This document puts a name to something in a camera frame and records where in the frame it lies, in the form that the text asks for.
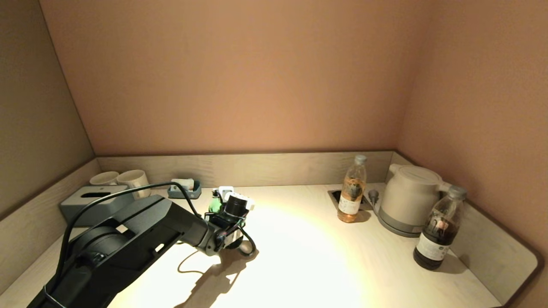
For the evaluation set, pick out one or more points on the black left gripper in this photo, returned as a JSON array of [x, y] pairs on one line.
[[233, 214]]

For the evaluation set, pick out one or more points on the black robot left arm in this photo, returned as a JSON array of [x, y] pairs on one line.
[[124, 244]]

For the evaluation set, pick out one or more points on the small blue sachet tray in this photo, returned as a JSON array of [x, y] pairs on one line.
[[195, 192]]

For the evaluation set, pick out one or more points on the white sachet packet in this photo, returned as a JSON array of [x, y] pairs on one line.
[[182, 183]]

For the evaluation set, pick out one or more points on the white ceramic mug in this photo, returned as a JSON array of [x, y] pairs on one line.
[[136, 179], [104, 178]]

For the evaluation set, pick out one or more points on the black recessed power socket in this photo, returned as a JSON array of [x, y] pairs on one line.
[[335, 196]]

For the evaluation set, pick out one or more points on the light tea plastic bottle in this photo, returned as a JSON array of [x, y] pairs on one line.
[[351, 200]]

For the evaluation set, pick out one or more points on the grey-blue tissue box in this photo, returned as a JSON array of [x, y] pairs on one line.
[[75, 205]]

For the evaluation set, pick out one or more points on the grey kettle base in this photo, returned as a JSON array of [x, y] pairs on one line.
[[397, 228]]

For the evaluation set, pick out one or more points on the white electric kettle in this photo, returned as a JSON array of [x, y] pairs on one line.
[[407, 196]]

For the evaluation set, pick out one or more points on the dark tea plastic bottle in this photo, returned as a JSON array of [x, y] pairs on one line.
[[434, 246]]

